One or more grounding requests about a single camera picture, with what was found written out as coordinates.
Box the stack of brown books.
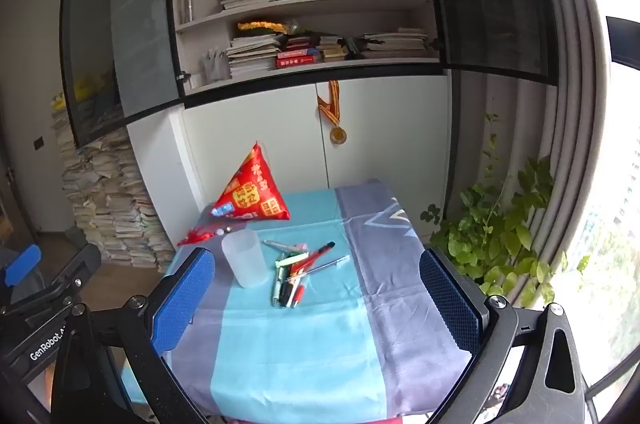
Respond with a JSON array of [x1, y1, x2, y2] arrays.
[[317, 34, 351, 62]]

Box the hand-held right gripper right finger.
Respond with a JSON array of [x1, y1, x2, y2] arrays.
[[419, 248, 586, 424]]

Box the white gloves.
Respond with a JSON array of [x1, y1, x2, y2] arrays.
[[201, 48, 232, 83]]

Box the clear ballpoint pen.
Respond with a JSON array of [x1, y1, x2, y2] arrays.
[[289, 255, 351, 281]]

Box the wide stack of magazines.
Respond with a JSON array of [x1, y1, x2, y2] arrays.
[[359, 28, 437, 59]]

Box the red white pen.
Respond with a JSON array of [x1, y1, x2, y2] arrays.
[[291, 271, 307, 308]]

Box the stack of white books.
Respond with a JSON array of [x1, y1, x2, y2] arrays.
[[226, 34, 281, 78]]

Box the wide glass bookcase door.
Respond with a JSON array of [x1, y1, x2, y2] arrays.
[[60, 0, 186, 149]]

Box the red tassel charm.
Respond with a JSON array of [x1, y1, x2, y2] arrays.
[[177, 226, 233, 247]]

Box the pile of pens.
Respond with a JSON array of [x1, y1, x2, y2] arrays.
[[262, 240, 352, 309]]

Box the translucent plastic cup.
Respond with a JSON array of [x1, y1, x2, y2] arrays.
[[221, 231, 268, 289]]

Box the grey white curtain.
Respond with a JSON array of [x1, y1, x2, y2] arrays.
[[515, 0, 616, 305]]

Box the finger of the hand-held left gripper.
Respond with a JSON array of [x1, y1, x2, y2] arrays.
[[42, 245, 103, 305], [0, 245, 46, 305]]

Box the red pyramid pillow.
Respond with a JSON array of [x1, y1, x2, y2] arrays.
[[208, 142, 292, 221]]

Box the gold medal with striped ribbon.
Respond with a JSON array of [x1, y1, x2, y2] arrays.
[[316, 80, 348, 146]]

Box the white bookcase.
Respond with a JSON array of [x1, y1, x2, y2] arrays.
[[127, 0, 453, 249]]

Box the yellow flower garland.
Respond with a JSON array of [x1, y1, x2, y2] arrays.
[[236, 21, 296, 35]]

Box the stack of red books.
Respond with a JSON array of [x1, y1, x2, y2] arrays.
[[275, 36, 323, 69]]

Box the tall stack of papers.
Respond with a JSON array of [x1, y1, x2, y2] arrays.
[[50, 94, 176, 272]]

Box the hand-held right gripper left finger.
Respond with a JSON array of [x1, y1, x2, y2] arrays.
[[50, 248, 216, 424]]

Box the green leafy plant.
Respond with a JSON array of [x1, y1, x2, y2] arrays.
[[420, 114, 591, 309]]

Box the pink green pen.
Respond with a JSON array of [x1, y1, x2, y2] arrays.
[[263, 240, 307, 253]]

